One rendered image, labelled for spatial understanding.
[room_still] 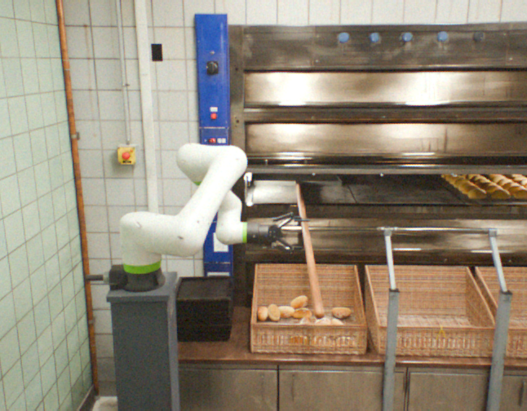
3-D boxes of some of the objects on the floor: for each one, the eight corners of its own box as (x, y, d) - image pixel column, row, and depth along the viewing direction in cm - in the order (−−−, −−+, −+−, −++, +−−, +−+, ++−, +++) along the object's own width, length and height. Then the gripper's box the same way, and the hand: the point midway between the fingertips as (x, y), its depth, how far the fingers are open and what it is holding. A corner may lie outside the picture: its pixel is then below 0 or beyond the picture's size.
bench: (175, 397, 327) (172, 307, 312) (595, 406, 322) (611, 313, 306) (153, 466, 273) (148, 360, 258) (660, 479, 267) (683, 370, 252)
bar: (239, 436, 294) (236, 224, 263) (482, 442, 291) (505, 226, 260) (233, 481, 264) (229, 245, 233) (507, 488, 261) (535, 249, 230)
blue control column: (236, 274, 510) (231, 31, 454) (253, 274, 510) (250, 31, 453) (207, 400, 324) (194, 13, 268) (234, 400, 324) (227, 13, 267)
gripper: (260, 205, 243) (309, 205, 242) (260, 255, 249) (308, 255, 249) (259, 209, 236) (310, 209, 235) (259, 261, 242) (309, 262, 241)
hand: (306, 233), depth 242 cm, fingers open, 11 cm apart
